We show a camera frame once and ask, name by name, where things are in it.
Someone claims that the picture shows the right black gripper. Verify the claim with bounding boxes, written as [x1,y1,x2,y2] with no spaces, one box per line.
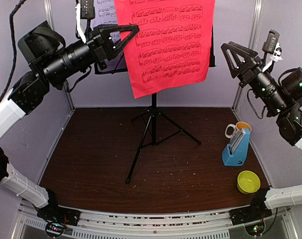
[221,40,290,115]

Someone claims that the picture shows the lavender sheet music page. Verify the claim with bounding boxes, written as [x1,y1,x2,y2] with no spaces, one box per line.
[95,0,128,73]

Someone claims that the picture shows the red sheet music page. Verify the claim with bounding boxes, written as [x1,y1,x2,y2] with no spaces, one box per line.
[114,0,215,99]

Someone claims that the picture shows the black music stand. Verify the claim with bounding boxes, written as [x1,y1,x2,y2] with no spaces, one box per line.
[93,0,217,185]

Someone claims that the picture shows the blue metronome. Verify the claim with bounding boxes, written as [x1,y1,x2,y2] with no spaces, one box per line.
[222,128,250,167]

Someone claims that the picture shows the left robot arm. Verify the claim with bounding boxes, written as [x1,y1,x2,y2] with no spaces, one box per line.
[0,0,139,221]

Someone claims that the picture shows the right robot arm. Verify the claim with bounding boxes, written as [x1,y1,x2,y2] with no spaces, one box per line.
[221,41,302,220]

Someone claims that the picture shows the white mug orange inside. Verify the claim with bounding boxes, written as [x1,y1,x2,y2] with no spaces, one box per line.
[224,121,252,139]

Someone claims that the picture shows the yellow-green bowl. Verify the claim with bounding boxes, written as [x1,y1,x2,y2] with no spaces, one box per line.
[237,170,261,194]

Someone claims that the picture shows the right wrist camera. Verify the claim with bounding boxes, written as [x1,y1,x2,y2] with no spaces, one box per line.
[262,29,283,72]

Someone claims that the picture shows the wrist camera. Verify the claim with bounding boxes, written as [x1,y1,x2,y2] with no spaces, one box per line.
[262,29,283,72]
[75,0,96,43]

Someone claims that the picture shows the right aluminium frame post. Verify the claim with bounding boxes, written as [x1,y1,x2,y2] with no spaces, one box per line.
[232,0,264,113]

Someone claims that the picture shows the aluminium frame post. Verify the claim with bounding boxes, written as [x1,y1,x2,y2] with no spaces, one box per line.
[232,0,264,113]
[43,0,75,111]

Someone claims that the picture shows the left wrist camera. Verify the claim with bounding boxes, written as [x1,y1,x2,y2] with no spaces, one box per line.
[75,0,96,43]

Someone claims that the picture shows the left aluminium frame post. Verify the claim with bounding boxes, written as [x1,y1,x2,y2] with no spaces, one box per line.
[43,0,75,111]

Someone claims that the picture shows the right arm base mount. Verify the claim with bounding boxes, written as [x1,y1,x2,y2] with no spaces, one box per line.
[229,206,273,238]

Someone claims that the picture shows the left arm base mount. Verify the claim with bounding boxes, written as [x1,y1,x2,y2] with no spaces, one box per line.
[35,207,81,239]

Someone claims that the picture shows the front aluminium rail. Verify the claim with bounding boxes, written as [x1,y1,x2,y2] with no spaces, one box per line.
[17,196,291,239]

